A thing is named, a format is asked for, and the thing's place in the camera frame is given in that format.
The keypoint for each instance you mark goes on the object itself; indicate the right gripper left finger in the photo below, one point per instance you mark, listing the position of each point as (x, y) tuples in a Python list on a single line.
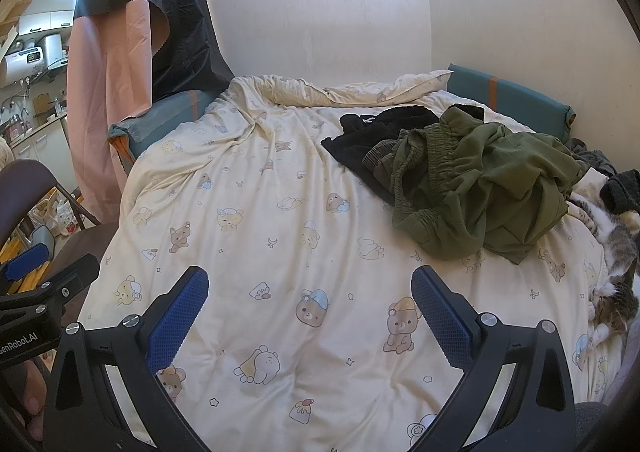
[(82, 412)]

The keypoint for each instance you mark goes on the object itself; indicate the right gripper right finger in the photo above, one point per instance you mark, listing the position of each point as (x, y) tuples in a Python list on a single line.
[(537, 412)]

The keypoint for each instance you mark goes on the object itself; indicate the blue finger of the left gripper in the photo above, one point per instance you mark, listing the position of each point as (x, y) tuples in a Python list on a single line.
[(19, 267)]

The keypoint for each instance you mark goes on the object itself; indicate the olive green pants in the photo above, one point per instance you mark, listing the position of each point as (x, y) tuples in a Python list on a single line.
[(531, 176)]

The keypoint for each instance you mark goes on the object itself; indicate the person's left hand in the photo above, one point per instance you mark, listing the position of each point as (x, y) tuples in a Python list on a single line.
[(28, 386)]

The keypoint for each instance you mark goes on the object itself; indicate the purple folding chair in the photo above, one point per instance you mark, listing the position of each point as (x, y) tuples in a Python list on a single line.
[(23, 184)]

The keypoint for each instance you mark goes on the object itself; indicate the tabby cat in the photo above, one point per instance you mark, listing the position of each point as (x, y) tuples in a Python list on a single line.
[(614, 303)]

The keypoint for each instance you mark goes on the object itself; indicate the white water heater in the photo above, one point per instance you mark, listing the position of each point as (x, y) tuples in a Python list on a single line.
[(21, 65)]

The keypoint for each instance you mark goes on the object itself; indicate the pink hanging curtain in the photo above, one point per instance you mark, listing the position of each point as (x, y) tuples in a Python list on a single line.
[(109, 78)]

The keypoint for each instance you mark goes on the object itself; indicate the dark grey garment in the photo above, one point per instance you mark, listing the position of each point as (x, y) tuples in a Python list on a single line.
[(619, 191)]

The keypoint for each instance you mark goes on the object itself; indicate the cream bear print duvet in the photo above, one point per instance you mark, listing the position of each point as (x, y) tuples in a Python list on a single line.
[(291, 351)]

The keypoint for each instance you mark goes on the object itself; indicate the teal bed headboard cushion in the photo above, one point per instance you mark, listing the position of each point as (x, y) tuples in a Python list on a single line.
[(530, 108)]

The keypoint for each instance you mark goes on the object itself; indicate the black garment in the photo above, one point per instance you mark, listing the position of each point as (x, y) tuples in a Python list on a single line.
[(375, 137)]

